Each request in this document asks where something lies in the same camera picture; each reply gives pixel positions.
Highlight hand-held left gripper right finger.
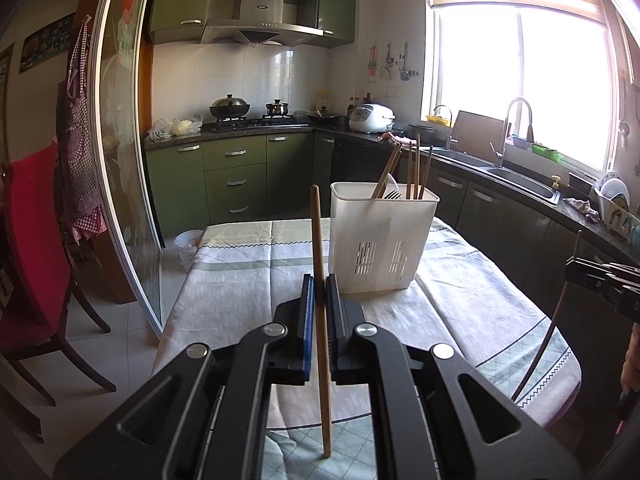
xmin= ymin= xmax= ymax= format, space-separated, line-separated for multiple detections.
xmin=325 ymin=274 xmax=586 ymax=480

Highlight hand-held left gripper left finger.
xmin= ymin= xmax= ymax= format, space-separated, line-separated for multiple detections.
xmin=52 ymin=274 xmax=317 ymax=480

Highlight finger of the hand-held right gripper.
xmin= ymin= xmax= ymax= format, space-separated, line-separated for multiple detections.
xmin=565 ymin=257 xmax=627 ymax=307
xmin=577 ymin=258 xmax=640 ymax=286

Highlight white plastic utensil caddy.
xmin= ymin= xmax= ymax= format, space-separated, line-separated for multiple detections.
xmin=328 ymin=181 xmax=441 ymax=295

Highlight hanging kitchen utensils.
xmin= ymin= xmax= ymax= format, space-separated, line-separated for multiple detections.
xmin=382 ymin=42 xmax=416 ymax=83

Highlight person's right hand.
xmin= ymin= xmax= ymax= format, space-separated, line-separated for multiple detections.
xmin=620 ymin=332 xmax=640 ymax=393

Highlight dish rack with plates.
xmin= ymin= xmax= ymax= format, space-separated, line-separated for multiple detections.
xmin=592 ymin=172 xmax=640 ymax=238

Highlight grey rag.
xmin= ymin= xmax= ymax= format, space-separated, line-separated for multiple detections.
xmin=565 ymin=197 xmax=601 ymax=223

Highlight pale printed tablecloth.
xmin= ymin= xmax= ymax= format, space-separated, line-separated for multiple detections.
xmin=152 ymin=217 xmax=583 ymax=480

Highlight dark sink base cabinet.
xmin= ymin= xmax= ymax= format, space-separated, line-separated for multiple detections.
xmin=314 ymin=132 xmax=640 ymax=411

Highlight steel double sink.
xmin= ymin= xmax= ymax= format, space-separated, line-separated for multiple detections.
xmin=432 ymin=147 xmax=561 ymax=206

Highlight white trash bin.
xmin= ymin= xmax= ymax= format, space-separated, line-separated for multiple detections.
xmin=174 ymin=229 xmax=205 ymax=273

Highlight green drawer base cabinet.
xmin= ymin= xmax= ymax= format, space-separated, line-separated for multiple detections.
xmin=145 ymin=130 xmax=333 ymax=231

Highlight tall steel faucet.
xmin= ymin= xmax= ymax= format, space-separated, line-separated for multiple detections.
xmin=490 ymin=97 xmax=535 ymax=168

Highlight wooden cutting board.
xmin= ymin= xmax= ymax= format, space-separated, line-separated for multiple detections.
xmin=452 ymin=110 xmax=508 ymax=158

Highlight small steel faucet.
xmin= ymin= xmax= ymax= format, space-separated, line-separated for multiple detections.
xmin=432 ymin=105 xmax=458 ymax=151

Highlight black frying pan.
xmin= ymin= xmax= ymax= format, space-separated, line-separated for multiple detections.
xmin=306 ymin=110 xmax=346 ymax=127

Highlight gas stove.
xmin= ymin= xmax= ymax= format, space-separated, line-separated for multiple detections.
xmin=209 ymin=115 xmax=310 ymax=133

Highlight white rice cooker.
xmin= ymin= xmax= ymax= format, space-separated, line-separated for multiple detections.
xmin=348 ymin=103 xmax=396 ymax=135

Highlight kitchen window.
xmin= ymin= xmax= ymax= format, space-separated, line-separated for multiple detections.
xmin=420 ymin=0 xmax=631 ymax=176

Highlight black wok with lid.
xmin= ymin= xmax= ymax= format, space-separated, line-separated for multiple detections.
xmin=209 ymin=93 xmax=251 ymax=121

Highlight plastic bag with food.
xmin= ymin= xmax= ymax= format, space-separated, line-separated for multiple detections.
xmin=146 ymin=116 xmax=203 ymax=141

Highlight etched glass sliding door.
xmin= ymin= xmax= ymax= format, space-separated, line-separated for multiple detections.
xmin=92 ymin=0 xmax=166 ymax=336

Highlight red chair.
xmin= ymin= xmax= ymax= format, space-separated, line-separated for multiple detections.
xmin=0 ymin=142 xmax=117 ymax=443

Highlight checked apron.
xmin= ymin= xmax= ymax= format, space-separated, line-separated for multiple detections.
xmin=55 ymin=17 xmax=107 ymax=246

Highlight steel range hood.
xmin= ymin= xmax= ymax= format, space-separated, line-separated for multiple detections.
xmin=200 ymin=0 xmax=326 ymax=48

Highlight green upper cabinets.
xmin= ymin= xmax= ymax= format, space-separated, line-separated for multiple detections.
xmin=148 ymin=0 xmax=358 ymax=50

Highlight framed wall calligraphy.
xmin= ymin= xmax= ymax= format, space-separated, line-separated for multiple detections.
xmin=0 ymin=44 xmax=15 ymax=171

